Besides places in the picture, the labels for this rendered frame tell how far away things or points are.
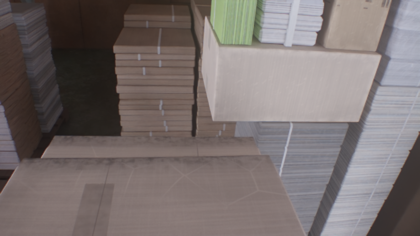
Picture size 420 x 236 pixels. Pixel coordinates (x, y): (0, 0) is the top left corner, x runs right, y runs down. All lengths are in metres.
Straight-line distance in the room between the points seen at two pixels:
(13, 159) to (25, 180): 1.70
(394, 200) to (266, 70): 0.90
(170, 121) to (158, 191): 1.65
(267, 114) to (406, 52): 0.41
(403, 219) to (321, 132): 0.65
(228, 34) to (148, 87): 1.33
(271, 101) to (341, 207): 0.55
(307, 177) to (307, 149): 0.12
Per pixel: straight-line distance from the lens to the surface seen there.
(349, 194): 1.15
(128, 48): 1.93
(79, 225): 0.48
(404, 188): 1.39
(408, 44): 0.93
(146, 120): 2.14
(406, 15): 0.89
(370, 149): 1.04
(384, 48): 0.94
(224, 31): 0.72
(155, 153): 0.65
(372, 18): 0.86
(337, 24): 0.82
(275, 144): 0.86
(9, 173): 2.32
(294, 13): 0.76
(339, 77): 0.84
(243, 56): 0.73
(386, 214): 1.50
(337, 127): 0.91
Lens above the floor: 1.46
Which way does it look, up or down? 31 degrees down
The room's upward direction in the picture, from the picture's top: 4 degrees clockwise
